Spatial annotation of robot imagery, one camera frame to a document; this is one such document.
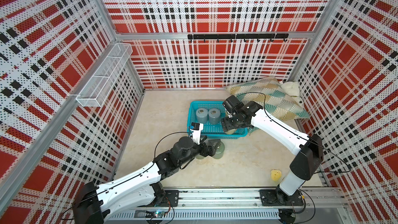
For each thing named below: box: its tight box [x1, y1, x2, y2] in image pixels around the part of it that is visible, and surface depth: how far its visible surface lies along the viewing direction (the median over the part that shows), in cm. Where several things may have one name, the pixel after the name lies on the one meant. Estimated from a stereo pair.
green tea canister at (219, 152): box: [211, 141, 225, 160], surface depth 84 cm
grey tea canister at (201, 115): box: [195, 107, 209, 124], surface depth 98 cm
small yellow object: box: [271, 169, 282, 182], surface depth 81 cm
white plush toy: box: [278, 80, 304, 108], surface depth 110 cm
